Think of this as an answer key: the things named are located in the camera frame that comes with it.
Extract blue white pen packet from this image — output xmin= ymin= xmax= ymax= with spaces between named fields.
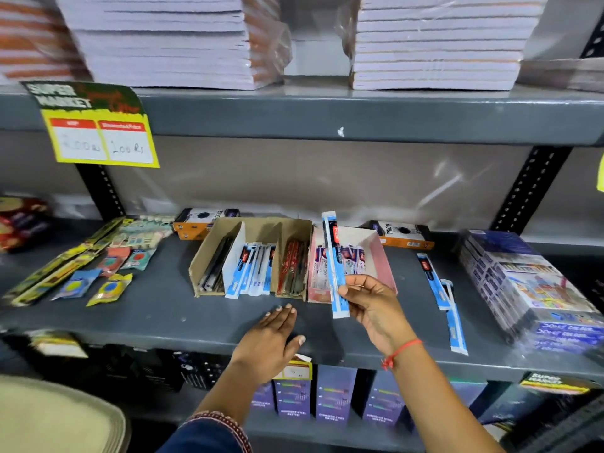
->
xmin=416 ymin=253 xmax=452 ymax=311
xmin=321 ymin=211 xmax=351 ymax=320
xmin=441 ymin=279 xmax=469 ymax=357

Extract wrapped stack of crayon boxes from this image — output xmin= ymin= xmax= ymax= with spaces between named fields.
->
xmin=457 ymin=229 xmax=604 ymax=360

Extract teal eraser packet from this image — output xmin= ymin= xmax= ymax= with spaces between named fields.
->
xmin=120 ymin=248 xmax=157 ymax=272

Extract bundle of red pens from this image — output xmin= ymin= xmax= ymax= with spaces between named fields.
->
xmin=276 ymin=238 xmax=308 ymax=298

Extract red thread bracelet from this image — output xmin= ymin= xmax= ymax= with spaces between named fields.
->
xmin=381 ymin=338 xmax=423 ymax=371

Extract black perforated shelf upright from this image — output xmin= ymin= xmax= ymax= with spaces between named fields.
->
xmin=490 ymin=145 xmax=573 ymax=235
xmin=75 ymin=163 xmax=126 ymax=220

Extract yellow eraser packet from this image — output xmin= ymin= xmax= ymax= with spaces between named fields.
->
xmin=86 ymin=273 xmax=134 ymax=307

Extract yellow price sign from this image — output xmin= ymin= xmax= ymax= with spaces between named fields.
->
xmin=21 ymin=80 xmax=160 ymax=169

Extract stack of grey notebooks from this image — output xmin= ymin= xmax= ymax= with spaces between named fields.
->
xmin=516 ymin=57 xmax=604 ymax=94

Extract red eraser packet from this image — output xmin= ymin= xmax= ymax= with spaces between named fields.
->
xmin=96 ymin=246 xmax=132 ymax=278

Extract person's left forearm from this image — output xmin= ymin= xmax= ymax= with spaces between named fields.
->
xmin=157 ymin=368 xmax=266 ymax=453

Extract stack of orange striped notebooks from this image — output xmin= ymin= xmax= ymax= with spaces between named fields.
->
xmin=0 ymin=0 xmax=91 ymax=84

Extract grey metal shelf board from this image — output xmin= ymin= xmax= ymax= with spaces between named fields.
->
xmin=0 ymin=82 xmax=604 ymax=148
xmin=0 ymin=217 xmax=604 ymax=386

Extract person's right hand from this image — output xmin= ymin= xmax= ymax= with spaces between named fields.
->
xmin=338 ymin=274 xmax=419 ymax=359

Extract brown divided cardboard box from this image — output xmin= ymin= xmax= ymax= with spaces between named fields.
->
xmin=188 ymin=216 xmax=313 ymax=302

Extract blue eraser packet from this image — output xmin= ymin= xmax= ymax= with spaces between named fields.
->
xmin=50 ymin=268 xmax=103 ymax=302

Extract beige woven basket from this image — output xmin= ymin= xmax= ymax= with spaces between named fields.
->
xmin=0 ymin=374 xmax=132 ymax=453

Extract purple bottle box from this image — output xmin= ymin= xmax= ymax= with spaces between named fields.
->
xmin=362 ymin=369 xmax=406 ymax=428
xmin=251 ymin=381 xmax=276 ymax=411
xmin=316 ymin=364 xmax=358 ymax=425
xmin=273 ymin=378 xmax=312 ymax=420

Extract bundle of black pens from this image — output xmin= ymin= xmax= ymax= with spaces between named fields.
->
xmin=198 ymin=236 xmax=236 ymax=293

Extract person's right forearm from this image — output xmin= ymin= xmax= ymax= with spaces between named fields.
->
xmin=383 ymin=342 xmax=506 ymax=453

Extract wrapped stack of white notebooks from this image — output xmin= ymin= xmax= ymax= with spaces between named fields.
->
xmin=53 ymin=0 xmax=294 ymax=91
xmin=337 ymin=0 xmax=551 ymax=92

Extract pink cardboard box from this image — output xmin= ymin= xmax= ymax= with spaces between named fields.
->
xmin=307 ymin=226 xmax=398 ymax=305

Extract green eraser card sheet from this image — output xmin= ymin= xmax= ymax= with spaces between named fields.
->
xmin=112 ymin=215 xmax=176 ymax=251

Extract row of blue pen packs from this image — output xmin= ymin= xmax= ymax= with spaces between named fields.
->
xmin=225 ymin=243 xmax=277 ymax=299

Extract yellow pencil packet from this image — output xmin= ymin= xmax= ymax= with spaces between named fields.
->
xmin=10 ymin=252 xmax=97 ymax=308
xmin=2 ymin=216 xmax=126 ymax=298

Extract person's left hand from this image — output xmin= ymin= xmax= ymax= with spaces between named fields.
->
xmin=230 ymin=304 xmax=306 ymax=385

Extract black product boxes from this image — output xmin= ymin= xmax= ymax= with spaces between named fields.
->
xmin=101 ymin=345 xmax=228 ymax=393

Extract red snack packets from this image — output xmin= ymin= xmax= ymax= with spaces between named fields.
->
xmin=0 ymin=196 xmax=51 ymax=254

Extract orange black product box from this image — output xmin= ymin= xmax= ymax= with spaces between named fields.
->
xmin=172 ymin=207 xmax=241 ymax=241
xmin=360 ymin=220 xmax=435 ymax=251

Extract row of purple pen packs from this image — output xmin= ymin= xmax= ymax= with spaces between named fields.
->
xmin=313 ymin=244 xmax=367 ymax=291

